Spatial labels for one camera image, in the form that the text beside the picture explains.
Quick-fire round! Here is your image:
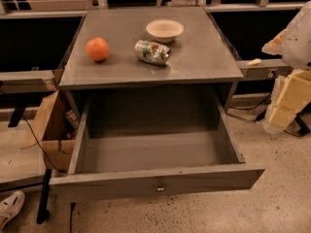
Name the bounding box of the white sneaker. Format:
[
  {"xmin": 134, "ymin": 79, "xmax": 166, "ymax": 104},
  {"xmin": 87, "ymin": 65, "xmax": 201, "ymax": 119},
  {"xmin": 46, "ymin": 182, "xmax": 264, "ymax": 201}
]
[{"xmin": 0, "ymin": 190, "xmax": 25, "ymax": 230}]

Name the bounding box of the open grey top drawer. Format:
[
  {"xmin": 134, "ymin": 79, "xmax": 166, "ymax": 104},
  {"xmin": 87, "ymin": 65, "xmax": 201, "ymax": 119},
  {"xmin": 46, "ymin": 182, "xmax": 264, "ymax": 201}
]
[{"xmin": 50, "ymin": 85, "xmax": 264, "ymax": 202}]

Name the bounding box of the orange fruit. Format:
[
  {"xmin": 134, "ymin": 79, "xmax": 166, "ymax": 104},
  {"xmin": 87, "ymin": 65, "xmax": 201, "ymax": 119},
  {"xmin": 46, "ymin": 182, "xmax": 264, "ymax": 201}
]
[{"xmin": 86, "ymin": 37, "xmax": 110, "ymax": 61}]

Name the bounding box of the black table leg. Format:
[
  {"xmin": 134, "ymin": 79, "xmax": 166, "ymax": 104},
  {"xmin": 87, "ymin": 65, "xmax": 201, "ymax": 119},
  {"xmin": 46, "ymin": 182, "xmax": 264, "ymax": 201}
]
[{"xmin": 36, "ymin": 169, "xmax": 52, "ymax": 224}]

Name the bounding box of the crushed soda can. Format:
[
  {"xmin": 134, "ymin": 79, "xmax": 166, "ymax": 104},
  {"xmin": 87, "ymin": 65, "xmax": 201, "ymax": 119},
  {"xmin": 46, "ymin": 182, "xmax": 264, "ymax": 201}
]
[{"xmin": 134, "ymin": 40, "xmax": 171, "ymax": 66}]

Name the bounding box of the grey cabinet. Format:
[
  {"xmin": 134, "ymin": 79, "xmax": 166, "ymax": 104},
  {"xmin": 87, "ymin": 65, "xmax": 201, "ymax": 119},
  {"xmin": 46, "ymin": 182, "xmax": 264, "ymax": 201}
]
[{"xmin": 59, "ymin": 7, "xmax": 242, "ymax": 116}]

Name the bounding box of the metal drawer pull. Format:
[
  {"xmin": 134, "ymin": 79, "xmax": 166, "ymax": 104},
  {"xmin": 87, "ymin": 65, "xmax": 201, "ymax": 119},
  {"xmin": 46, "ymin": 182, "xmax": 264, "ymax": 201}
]
[{"xmin": 155, "ymin": 182, "xmax": 165, "ymax": 193}]

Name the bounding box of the white bowl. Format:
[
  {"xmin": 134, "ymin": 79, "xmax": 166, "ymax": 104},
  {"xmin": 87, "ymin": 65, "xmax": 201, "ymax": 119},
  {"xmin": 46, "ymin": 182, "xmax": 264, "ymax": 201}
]
[{"xmin": 146, "ymin": 19, "xmax": 184, "ymax": 43}]

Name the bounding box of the cardboard box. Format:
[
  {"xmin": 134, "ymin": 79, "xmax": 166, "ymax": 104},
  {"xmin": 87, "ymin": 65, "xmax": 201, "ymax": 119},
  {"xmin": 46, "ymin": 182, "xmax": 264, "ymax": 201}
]
[{"xmin": 21, "ymin": 90, "xmax": 77, "ymax": 172}]

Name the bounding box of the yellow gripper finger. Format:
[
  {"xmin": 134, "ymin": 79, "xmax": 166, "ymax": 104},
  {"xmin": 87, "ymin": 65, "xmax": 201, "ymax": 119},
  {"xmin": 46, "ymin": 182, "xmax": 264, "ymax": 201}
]
[
  {"xmin": 263, "ymin": 69, "xmax": 311, "ymax": 134},
  {"xmin": 261, "ymin": 29, "xmax": 287, "ymax": 55}
]

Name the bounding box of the black cable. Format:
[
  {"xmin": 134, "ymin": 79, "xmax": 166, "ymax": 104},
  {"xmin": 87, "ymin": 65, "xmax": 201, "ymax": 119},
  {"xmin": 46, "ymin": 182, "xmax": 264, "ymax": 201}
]
[{"xmin": 20, "ymin": 114, "xmax": 67, "ymax": 174}]

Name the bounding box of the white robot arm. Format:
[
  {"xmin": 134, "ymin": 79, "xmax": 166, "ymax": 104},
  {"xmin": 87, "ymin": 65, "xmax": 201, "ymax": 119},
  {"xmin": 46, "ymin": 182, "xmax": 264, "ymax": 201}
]
[{"xmin": 261, "ymin": 2, "xmax": 311, "ymax": 134}]

